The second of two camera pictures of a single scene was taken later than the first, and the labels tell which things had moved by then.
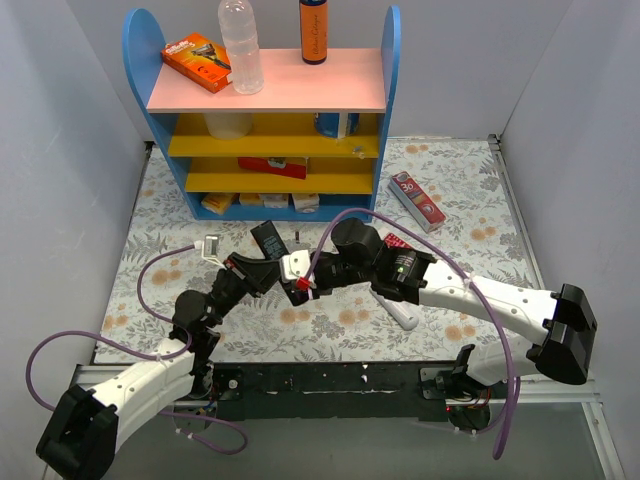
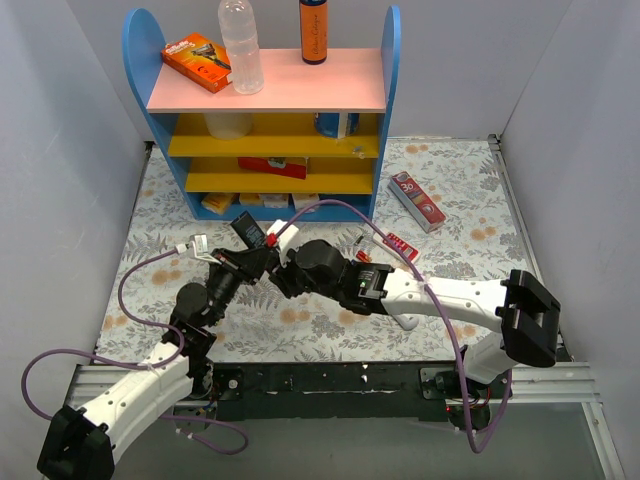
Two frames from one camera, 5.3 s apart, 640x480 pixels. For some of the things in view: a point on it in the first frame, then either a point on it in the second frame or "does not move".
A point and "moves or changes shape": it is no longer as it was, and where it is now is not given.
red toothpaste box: (426, 212) does not move
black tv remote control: (269, 241) moves or changes shape
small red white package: (391, 240) does not move
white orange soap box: (275, 200) does not move
